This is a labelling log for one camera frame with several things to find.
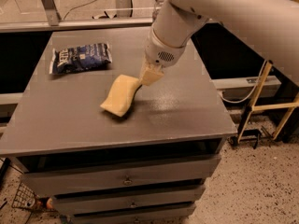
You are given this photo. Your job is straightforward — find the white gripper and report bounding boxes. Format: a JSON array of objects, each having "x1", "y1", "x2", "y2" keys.
[{"x1": 139, "y1": 27, "x2": 192, "y2": 86}]

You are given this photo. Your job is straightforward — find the yellow sponge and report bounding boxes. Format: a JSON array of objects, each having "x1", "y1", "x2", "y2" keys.
[{"x1": 100, "y1": 75, "x2": 141, "y2": 117}]

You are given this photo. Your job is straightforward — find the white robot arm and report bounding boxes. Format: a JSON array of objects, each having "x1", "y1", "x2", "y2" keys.
[{"x1": 145, "y1": 0, "x2": 299, "y2": 84}]

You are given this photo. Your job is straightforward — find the blue chip bag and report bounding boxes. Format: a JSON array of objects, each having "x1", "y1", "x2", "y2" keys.
[{"x1": 49, "y1": 43, "x2": 112, "y2": 75}]

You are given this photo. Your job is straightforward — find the clear plastic water bottle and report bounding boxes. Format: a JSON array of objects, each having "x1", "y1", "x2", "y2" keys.
[{"x1": 152, "y1": 0, "x2": 164, "y2": 21}]

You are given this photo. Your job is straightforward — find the grey drawer cabinet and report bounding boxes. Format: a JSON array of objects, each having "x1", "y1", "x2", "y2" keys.
[{"x1": 0, "y1": 24, "x2": 238, "y2": 224}]

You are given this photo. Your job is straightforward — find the top grey drawer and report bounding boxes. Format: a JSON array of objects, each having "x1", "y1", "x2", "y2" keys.
[{"x1": 21, "y1": 155, "x2": 221, "y2": 196}]

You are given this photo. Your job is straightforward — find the grey drawer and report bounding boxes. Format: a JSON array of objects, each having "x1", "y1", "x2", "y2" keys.
[
  {"x1": 72, "y1": 203, "x2": 195, "y2": 224},
  {"x1": 53, "y1": 185, "x2": 206, "y2": 216},
  {"x1": 21, "y1": 155, "x2": 221, "y2": 196}
]

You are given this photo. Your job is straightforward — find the grey metal railing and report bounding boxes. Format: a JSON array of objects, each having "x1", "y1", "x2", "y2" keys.
[{"x1": 0, "y1": 18, "x2": 152, "y2": 33}]

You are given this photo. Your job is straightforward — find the bottom grey drawer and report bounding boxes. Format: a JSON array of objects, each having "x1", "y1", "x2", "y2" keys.
[{"x1": 72, "y1": 203, "x2": 195, "y2": 224}]

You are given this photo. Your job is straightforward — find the middle grey drawer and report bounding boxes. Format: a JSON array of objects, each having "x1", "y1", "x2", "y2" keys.
[{"x1": 53, "y1": 185, "x2": 206, "y2": 216}]

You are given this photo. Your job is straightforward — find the white cable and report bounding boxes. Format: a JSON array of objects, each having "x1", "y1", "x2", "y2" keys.
[{"x1": 218, "y1": 59, "x2": 269, "y2": 105}]

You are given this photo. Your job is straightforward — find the yellow metal frame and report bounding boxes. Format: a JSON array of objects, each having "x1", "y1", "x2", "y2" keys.
[{"x1": 232, "y1": 61, "x2": 299, "y2": 147}]

